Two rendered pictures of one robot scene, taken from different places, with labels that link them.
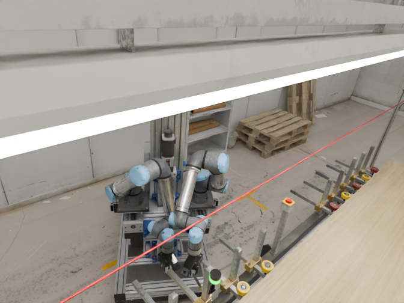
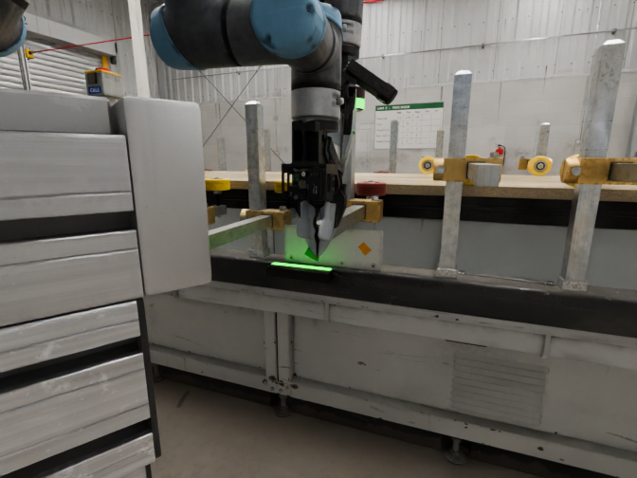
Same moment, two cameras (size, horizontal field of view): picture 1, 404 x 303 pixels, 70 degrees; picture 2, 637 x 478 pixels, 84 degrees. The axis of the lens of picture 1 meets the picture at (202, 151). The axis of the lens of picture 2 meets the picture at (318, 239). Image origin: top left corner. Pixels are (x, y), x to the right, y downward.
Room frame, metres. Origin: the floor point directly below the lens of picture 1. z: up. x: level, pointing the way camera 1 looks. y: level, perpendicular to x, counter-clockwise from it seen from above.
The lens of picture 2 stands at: (1.49, 0.68, 0.97)
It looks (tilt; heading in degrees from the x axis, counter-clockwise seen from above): 13 degrees down; 246
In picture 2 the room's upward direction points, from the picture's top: straight up
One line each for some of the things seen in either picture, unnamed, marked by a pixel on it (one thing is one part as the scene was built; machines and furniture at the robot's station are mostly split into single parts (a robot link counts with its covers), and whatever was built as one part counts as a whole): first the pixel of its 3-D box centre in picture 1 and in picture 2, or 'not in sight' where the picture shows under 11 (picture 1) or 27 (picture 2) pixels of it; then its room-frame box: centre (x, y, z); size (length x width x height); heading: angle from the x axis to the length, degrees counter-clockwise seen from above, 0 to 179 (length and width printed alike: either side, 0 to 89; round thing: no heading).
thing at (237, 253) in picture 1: (233, 274); (257, 194); (1.24, -0.28, 0.87); 0.04 x 0.04 x 0.48; 46
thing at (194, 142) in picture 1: (201, 114); not in sight; (4.13, 0.06, 0.78); 0.90 x 0.45 x 1.55; 133
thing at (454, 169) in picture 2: not in sight; (465, 169); (0.87, 0.09, 0.95); 0.14 x 0.06 x 0.05; 136
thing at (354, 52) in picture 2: (193, 257); (336, 82); (1.14, -0.01, 1.12); 0.09 x 0.08 x 0.12; 156
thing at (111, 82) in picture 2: (287, 205); (104, 86); (1.61, -0.63, 1.18); 0.07 x 0.07 x 0.08; 46
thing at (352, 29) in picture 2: (193, 248); (342, 38); (1.13, -0.01, 1.20); 0.08 x 0.08 x 0.05
